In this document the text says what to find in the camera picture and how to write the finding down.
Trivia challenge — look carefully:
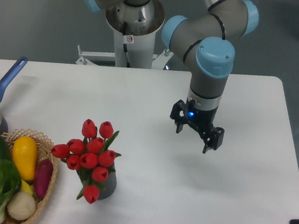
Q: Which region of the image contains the green cucumber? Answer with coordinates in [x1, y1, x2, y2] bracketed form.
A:
[0, 136, 12, 161]

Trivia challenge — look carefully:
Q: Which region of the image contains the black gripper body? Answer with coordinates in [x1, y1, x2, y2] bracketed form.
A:
[181, 99, 218, 139]

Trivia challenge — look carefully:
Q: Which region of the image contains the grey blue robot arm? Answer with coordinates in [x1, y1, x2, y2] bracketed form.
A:
[85, 0, 259, 150]

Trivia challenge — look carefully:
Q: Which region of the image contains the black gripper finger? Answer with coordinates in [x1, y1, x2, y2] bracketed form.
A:
[170, 100, 187, 134]
[202, 126, 225, 154]

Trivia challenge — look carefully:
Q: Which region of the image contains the beige round garlic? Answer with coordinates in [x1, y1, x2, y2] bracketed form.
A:
[7, 191, 36, 221]

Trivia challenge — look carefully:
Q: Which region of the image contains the green bok choy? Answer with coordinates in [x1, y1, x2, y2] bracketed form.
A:
[0, 160, 21, 224]

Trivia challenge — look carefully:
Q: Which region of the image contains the woven wicker basket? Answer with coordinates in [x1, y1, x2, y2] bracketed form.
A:
[2, 129, 59, 224]

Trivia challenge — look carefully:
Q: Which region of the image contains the red tulip bouquet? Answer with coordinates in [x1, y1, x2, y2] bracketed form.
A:
[51, 119, 121, 204]

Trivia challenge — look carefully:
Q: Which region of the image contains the yellow squash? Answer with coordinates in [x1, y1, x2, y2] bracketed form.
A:
[12, 136, 38, 183]

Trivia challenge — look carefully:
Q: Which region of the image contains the purple eggplant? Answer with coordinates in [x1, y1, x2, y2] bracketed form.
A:
[33, 159, 53, 199]

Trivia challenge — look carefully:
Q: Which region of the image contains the grey ribbed vase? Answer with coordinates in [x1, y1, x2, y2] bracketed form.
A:
[76, 164, 117, 201]

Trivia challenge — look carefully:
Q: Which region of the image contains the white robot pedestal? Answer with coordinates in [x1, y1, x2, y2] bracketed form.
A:
[76, 0, 173, 70]

